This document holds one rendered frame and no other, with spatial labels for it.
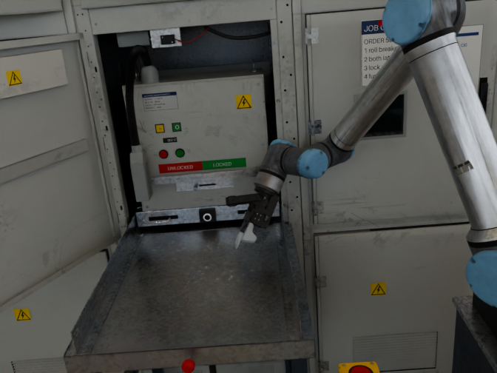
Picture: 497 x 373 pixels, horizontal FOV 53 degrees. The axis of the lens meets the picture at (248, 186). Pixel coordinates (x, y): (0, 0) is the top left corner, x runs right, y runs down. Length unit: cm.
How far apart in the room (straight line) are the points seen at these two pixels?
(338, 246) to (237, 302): 61
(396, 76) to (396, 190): 57
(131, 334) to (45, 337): 91
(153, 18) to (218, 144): 48
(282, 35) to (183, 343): 100
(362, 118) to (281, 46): 39
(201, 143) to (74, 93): 46
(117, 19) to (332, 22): 69
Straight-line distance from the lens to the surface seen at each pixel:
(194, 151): 180
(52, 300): 212
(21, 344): 229
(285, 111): 172
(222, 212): 186
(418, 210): 191
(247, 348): 127
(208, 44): 247
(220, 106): 176
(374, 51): 171
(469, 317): 156
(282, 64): 169
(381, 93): 143
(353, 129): 152
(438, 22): 118
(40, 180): 168
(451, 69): 116
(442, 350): 227
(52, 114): 170
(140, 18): 171
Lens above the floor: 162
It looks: 20 degrees down
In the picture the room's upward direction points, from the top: 5 degrees counter-clockwise
